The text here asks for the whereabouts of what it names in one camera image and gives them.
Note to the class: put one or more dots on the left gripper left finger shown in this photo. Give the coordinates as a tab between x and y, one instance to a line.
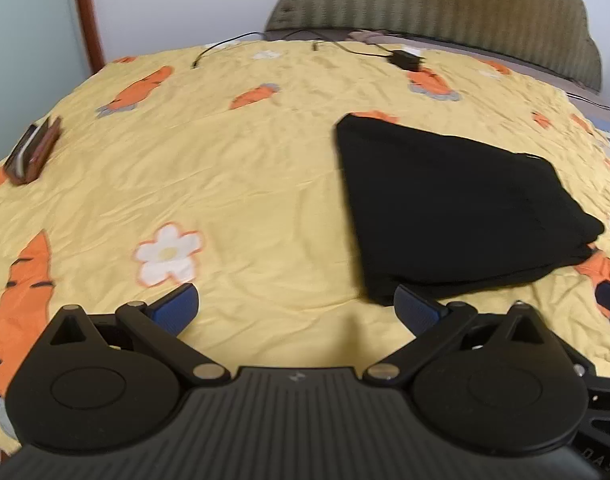
176	310

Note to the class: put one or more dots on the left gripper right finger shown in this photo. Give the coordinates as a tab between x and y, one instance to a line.
417	313

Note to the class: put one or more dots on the black pants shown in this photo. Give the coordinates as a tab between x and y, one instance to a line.
445	216

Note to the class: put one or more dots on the yellow carrot print bedsheet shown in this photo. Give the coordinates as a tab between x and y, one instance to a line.
219	169

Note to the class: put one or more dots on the brown mattress edge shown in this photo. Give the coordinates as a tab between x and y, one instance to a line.
577	92

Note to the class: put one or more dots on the brown wallet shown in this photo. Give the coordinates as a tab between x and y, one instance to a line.
29	156

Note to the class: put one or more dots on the black power adapter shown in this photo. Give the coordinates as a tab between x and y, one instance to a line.
405	60

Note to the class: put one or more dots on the white charger plug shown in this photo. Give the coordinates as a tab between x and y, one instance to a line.
414	51

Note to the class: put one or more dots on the olive padded headboard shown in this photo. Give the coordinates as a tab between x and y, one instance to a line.
553	34

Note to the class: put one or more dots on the brown wooden door frame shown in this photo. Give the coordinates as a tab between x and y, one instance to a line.
90	34

